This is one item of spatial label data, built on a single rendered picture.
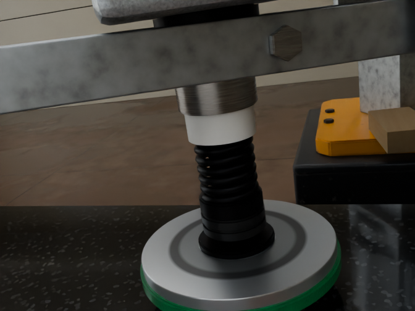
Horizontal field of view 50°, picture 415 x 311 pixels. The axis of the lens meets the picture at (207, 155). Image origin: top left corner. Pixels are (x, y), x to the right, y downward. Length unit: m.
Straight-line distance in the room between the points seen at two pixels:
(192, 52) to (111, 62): 0.07
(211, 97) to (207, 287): 0.17
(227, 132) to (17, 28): 7.63
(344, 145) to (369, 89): 0.26
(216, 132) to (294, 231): 0.15
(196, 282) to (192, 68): 0.20
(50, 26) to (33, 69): 7.29
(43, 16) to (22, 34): 0.50
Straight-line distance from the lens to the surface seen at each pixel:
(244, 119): 0.42
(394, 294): 0.51
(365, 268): 0.55
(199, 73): 0.37
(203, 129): 0.42
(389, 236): 0.61
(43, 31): 7.74
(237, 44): 0.38
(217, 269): 0.45
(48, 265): 0.67
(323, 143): 1.15
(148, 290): 0.47
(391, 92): 1.26
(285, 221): 0.52
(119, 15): 0.32
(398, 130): 1.02
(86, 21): 7.35
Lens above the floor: 1.12
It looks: 18 degrees down
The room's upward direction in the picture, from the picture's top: 9 degrees counter-clockwise
